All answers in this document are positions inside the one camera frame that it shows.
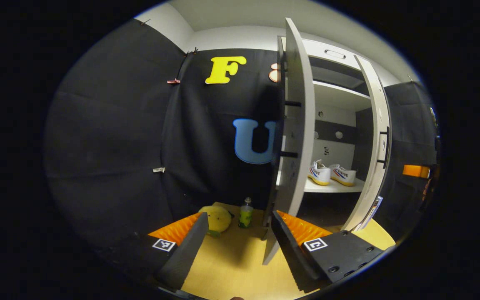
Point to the white cabinet drawer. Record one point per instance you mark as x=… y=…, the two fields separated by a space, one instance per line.
x=327 y=46

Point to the yellow plush toy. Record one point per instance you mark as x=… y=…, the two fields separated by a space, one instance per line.
x=217 y=220

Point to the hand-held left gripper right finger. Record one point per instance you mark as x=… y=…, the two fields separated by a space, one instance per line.
x=292 y=258

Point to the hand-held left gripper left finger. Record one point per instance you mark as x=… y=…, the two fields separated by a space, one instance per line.
x=186 y=256

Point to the white cabinet shelf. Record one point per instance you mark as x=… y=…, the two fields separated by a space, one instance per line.
x=336 y=96
x=331 y=188

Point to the white canvas shoe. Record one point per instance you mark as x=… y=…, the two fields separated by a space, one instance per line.
x=319 y=174
x=343 y=176

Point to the green drink bottle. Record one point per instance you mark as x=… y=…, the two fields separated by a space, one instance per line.
x=246 y=216

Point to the silver clip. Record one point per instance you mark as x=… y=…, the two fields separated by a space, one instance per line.
x=159 y=170

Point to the white shoe cabinet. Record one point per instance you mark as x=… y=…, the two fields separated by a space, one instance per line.
x=340 y=121

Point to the dark book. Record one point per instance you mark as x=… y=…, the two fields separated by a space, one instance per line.
x=367 y=218

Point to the pale blue book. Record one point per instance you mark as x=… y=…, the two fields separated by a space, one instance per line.
x=376 y=206

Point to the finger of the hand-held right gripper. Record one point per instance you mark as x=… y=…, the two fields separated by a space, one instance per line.
x=415 y=171

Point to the red clip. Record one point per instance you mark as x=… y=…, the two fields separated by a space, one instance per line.
x=173 y=81

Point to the black backdrop cloth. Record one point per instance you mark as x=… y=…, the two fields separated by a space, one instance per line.
x=119 y=137

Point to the white shoe cabinet door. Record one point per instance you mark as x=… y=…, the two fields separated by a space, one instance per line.
x=300 y=125
x=375 y=125

